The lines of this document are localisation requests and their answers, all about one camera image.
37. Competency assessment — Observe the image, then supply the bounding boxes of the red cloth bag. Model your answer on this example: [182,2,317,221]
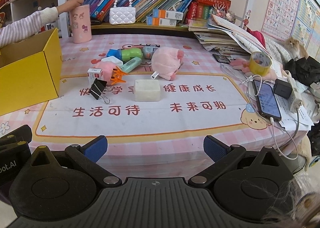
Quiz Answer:
[247,28,267,49]

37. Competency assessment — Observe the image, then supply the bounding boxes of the green plastic toy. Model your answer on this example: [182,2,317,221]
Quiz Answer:
[119,48,144,62]

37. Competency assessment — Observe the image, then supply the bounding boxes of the fluffy orange cat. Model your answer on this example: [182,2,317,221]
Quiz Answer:
[282,36,310,60]

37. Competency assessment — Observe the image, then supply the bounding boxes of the pink plush duck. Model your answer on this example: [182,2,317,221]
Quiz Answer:
[95,61,128,86]

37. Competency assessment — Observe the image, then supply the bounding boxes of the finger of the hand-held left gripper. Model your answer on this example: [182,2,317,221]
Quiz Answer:
[0,124,33,152]

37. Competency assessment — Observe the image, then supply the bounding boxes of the grey fluffy fur trim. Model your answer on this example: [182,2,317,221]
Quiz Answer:
[260,180,320,226]

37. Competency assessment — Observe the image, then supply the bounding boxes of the black charger block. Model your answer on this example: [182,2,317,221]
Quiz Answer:
[273,79,293,99]

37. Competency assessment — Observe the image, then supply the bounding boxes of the pink cartoon pencil case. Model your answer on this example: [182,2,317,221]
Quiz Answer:
[69,4,92,44]

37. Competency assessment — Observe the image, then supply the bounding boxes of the yellow tape roll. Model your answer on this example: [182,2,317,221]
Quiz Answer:
[249,51,273,75]

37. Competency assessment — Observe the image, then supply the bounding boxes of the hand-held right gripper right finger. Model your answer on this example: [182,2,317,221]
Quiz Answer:
[188,135,288,186]

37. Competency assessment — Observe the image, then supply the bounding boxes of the pink fluffy pouch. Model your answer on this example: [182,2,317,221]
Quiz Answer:
[229,58,277,82]

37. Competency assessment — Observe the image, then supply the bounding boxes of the pink checked desk mat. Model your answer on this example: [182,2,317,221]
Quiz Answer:
[0,34,311,176]

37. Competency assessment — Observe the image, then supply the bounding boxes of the dark smartphone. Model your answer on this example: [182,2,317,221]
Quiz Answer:
[212,54,232,64]

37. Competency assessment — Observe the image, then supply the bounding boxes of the alphabet wall poster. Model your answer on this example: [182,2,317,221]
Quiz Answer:
[261,0,302,41]

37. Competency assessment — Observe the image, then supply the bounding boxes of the chart wall poster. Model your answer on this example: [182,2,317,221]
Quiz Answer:
[292,0,320,59]

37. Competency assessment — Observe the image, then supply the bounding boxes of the stack of papers and booklets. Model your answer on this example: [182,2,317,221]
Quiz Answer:
[188,15,271,57]

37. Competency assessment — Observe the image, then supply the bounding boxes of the white quilted handbag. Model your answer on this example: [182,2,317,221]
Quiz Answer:
[109,0,137,25]

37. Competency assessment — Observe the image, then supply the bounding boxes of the black plastic bag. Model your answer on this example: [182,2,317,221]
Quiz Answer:
[284,56,320,87]

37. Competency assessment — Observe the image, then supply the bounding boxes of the small white red box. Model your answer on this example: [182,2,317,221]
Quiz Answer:
[87,68,104,82]

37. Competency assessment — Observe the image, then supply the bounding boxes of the mint green handheld device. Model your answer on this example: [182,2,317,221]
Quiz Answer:
[121,57,142,73]

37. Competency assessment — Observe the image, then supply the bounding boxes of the white power strip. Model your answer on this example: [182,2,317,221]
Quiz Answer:
[285,74,304,113]

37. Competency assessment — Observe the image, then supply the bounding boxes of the white eraser block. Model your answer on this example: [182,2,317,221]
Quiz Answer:
[134,79,161,102]

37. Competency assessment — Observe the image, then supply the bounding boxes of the another person's forearm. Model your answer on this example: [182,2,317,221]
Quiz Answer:
[0,6,59,49]

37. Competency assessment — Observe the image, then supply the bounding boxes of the pink plush pig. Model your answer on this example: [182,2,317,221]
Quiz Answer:
[151,46,186,81]

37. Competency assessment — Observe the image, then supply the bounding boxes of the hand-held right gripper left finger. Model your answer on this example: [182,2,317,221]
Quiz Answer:
[30,135,123,187]

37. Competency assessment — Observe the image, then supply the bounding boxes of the white charging cable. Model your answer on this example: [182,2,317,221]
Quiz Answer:
[220,63,301,161]

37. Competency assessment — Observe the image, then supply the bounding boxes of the yellow cardboard box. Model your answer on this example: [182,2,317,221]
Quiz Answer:
[0,28,63,117]

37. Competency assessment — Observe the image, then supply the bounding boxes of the white orange small carton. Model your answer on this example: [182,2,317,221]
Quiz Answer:
[153,9,184,20]
[146,17,181,27]

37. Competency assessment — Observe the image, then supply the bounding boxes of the white small packet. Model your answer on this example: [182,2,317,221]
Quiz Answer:
[101,56,124,67]

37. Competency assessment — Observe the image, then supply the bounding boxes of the lit smartphone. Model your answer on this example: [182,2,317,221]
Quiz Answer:
[252,79,283,122]

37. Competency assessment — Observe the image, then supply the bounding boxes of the flower antler headband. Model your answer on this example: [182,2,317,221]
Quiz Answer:
[211,3,237,24]

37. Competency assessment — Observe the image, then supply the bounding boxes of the black binder clip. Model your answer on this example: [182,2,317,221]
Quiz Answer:
[89,78,111,105]

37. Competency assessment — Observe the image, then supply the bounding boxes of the wooden bookshelf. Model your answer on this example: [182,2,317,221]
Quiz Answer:
[57,0,250,36]

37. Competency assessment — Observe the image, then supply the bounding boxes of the grey blue toy robot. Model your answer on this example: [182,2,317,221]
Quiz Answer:
[142,43,161,59]

